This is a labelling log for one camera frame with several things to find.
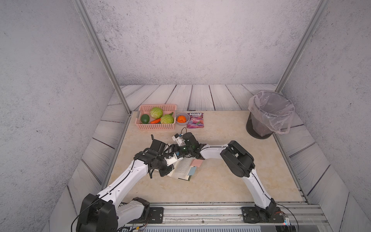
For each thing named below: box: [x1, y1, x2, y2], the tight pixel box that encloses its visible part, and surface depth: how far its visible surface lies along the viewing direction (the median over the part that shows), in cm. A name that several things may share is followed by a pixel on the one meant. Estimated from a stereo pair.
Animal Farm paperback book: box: [166, 156, 195, 182], surface depth 86 cm
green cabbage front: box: [160, 112, 175, 124], surface depth 109 cm
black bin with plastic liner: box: [245, 90, 296, 140], surface depth 96 cm
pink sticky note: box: [190, 159, 204, 168], surface depth 81 cm
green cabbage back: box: [149, 106, 163, 120], surface depth 113 cm
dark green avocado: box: [140, 114, 150, 124], surface depth 114 cm
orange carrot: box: [149, 117, 161, 124], surface depth 113 cm
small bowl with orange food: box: [175, 112, 190, 127], surface depth 110 cm
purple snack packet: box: [186, 112, 205, 129], surface depth 113 cm
